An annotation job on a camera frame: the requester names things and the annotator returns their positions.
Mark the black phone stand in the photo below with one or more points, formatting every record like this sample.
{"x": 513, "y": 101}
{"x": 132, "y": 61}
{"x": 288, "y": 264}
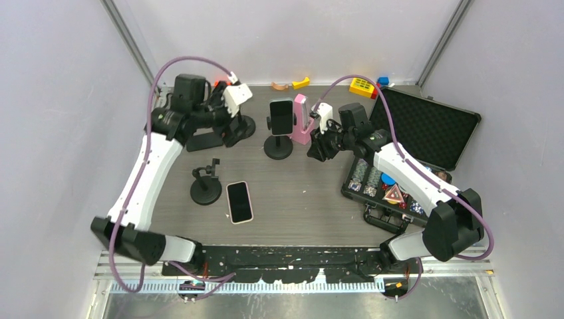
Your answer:
{"x": 206, "y": 189}
{"x": 246, "y": 126}
{"x": 278, "y": 145}

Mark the black foam-lined case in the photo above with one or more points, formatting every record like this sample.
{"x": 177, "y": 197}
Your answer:
{"x": 435, "y": 134}

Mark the yellow toy brick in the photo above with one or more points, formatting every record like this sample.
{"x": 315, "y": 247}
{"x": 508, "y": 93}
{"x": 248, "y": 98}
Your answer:
{"x": 361, "y": 87}

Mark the purple poker chip stack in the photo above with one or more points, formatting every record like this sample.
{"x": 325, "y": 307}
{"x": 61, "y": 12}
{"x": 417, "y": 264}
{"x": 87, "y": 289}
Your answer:
{"x": 360, "y": 171}

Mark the black smartphone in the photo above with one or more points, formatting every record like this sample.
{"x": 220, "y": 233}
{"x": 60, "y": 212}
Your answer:
{"x": 203, "y": 142}

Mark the blue toy brick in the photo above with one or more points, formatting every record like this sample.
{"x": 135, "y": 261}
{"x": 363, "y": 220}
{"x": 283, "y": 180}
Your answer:
{"x": 383, "y": 81}

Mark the tan arch block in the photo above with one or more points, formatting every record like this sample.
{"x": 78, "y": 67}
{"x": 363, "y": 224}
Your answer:
{"x": 279, "y": 87}

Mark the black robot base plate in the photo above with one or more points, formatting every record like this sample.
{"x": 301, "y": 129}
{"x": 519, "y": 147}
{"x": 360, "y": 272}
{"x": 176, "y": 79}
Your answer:
{"x": 289, "y": 264}

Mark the smartphone with cream case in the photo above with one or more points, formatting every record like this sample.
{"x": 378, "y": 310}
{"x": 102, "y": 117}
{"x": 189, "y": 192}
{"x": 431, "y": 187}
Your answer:
{"x": 239, "y": 202}

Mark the red triangle game piece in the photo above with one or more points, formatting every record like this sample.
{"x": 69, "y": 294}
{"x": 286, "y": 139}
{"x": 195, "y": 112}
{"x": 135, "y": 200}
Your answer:
{"x": 393, "y": 195}

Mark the yellow arch block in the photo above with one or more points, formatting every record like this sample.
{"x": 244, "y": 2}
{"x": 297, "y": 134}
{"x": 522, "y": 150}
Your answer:
{"x": 301, "y": 84}

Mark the blue round game chip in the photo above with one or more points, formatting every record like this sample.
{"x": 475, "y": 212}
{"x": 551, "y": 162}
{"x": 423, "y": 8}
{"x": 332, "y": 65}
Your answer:
{"x": 387, "y": 180}

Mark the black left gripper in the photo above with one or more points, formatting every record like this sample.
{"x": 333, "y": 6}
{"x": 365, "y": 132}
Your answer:
{"x": 223, "y": 129}

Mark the blue-green poker chip stack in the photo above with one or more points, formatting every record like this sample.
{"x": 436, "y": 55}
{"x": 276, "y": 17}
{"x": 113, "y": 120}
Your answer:
{"x": 374, "y": 177}

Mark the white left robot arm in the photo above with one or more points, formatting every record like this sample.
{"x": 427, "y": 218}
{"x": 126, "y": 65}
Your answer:
{"x": 193, "y": 106}

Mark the pink wedge stand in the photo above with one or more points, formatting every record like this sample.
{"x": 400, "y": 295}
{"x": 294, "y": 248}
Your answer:
{"x": 303, "y": 122}

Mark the red toy brick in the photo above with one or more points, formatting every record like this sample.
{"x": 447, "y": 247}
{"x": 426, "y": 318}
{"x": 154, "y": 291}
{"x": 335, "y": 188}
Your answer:
{"x": 375, "y": 92}

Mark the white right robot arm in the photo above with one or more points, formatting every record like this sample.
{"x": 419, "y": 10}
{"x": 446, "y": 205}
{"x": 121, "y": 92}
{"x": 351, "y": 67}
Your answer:
{"x": 455, "y": 219}

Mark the smartphone with clear case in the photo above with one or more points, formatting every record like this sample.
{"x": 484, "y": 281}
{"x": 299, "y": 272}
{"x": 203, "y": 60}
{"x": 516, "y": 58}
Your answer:
{"x": 282, "y": 116}

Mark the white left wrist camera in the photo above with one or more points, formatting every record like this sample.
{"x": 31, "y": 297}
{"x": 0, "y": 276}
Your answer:
{"x": 234, "y": 96}

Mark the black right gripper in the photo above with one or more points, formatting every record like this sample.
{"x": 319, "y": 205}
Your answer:
{"x": 320, "y": 149}

